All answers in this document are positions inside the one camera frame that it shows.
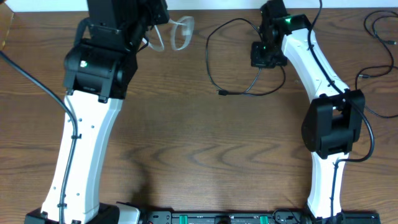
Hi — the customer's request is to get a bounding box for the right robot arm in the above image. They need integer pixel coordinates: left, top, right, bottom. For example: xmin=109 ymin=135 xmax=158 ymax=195
xmin=251 ymin=0 xmax=365 ymax=223

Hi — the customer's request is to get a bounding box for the white USB cable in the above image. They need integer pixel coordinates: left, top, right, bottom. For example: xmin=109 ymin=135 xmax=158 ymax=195
xmin=144 ymin=15 xmax=195 ymax=53

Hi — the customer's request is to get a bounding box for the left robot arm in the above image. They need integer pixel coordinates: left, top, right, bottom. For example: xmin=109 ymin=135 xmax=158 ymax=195
xmin=25 ymin=0 xmax=169 ymax=223

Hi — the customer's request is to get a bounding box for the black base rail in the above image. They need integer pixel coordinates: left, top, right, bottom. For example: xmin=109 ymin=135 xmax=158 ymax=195
xmin=138 ymin=208 xmax=381 ymax=224

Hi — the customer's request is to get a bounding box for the thin black USB cable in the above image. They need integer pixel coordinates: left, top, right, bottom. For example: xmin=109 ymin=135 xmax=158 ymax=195
xmin=354 ymin=10 xmax=398 ymax=119

